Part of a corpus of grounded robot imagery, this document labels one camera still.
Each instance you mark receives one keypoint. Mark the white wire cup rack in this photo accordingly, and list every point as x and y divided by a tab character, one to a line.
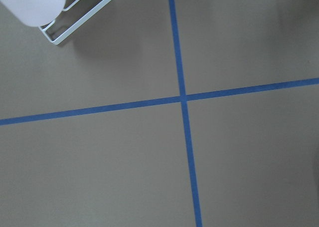
74	14

